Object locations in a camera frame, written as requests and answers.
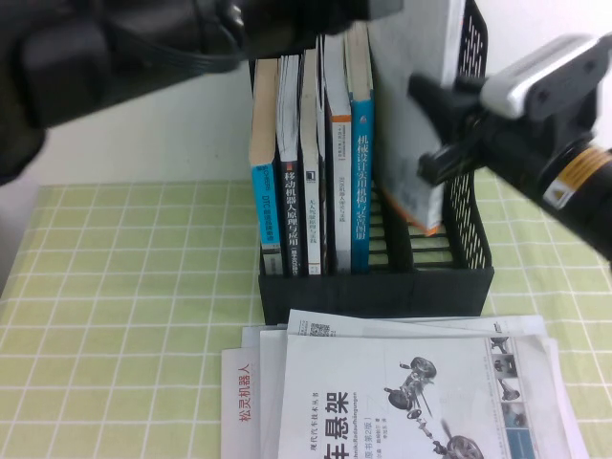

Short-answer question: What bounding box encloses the black spine robot book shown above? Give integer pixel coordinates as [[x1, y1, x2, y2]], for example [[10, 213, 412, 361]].
[[275, 55, 303, 279]]

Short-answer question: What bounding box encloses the white orange ROS2 programming book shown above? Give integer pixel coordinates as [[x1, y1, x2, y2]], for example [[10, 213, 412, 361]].
[[366, 0, 468, 238]]

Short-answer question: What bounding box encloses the black plastic book holder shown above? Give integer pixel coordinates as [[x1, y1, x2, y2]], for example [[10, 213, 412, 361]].
[[247, 0, 496, 326]]

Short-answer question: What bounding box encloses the white booklet red lettering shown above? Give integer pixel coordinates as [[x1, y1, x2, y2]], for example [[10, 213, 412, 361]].
[[219, 347, 263, 459]]

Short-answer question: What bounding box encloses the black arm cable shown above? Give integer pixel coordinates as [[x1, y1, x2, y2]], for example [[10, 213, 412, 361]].
[[107, 16, 246, 74]]

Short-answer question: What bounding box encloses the grey camera bracket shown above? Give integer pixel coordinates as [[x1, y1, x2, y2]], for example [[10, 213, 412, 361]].
[[525, 40, 612, 145]]

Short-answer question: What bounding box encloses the cyan spine thick book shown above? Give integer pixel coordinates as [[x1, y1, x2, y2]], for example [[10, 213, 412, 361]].
[[248, 57, 283, 277]]

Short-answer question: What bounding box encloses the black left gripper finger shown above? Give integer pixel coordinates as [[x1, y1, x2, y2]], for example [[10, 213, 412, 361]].
[[366, 0, 405, 22]]

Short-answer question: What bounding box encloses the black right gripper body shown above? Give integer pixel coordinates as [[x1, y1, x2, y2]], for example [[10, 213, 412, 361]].
[[457, 101, 568, 190]]

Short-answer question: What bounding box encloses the plain white paper sheet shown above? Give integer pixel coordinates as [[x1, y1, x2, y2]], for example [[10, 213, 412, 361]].
[[241, 324, 291, 351], [259, 328, 290, 459]]

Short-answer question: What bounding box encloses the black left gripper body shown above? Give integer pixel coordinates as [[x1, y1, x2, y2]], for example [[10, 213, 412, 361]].
[[233, 0, 373, 61]]

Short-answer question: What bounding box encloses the white spine book black logo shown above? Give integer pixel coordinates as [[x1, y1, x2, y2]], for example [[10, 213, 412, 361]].
[[299, 46, 329, 277]]

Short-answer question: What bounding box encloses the white orange striped spine book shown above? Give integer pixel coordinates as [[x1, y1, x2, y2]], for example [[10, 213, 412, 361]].
[[317, 32, 354, 274]]

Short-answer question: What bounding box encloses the blue spine mechanism book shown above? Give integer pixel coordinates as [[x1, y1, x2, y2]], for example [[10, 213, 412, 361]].
[[344, 21, 377, 275]]

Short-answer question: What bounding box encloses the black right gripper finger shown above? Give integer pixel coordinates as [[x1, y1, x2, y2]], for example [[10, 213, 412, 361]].
[[418, 140, 485, 186], [407, 72, 485, 115]]

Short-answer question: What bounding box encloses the white car suspension book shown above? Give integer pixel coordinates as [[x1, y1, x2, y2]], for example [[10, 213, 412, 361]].
[[276, 334, 590, 459]]

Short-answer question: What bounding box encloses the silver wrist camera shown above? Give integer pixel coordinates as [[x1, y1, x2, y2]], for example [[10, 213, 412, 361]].
[[479, 33, 606, 120]]

